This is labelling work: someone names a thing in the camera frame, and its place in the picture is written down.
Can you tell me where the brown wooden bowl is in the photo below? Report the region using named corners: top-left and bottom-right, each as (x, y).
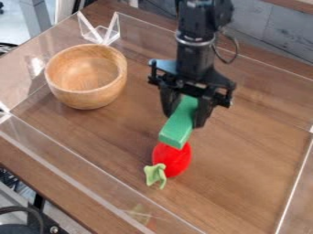
top-left (44, 44), bottom-right (127, 110)

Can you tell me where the green rectangular block stick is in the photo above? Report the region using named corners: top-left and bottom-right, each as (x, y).
top-left (159, 96), bottom-right (198, 149)

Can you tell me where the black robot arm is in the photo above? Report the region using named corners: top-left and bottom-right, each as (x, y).
top-left (148, 0), bottom-right (235, 128)

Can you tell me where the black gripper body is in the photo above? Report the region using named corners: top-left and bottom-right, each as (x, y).
top-left (148, 41), bottom-right (235, 108)

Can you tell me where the red plush strawberry toy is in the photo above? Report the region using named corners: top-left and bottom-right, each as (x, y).
top-left (143, 143), bottom-right (193, 189)

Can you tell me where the clear acrylic tray enclosure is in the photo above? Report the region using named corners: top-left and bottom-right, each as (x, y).
top-left (0, 12), bottom-right (313, 234)

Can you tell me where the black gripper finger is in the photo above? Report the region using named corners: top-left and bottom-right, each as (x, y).
top-left (161, 87), bottom-right (181, 117)
top-left (193, 98), bottom-right (214, 128)

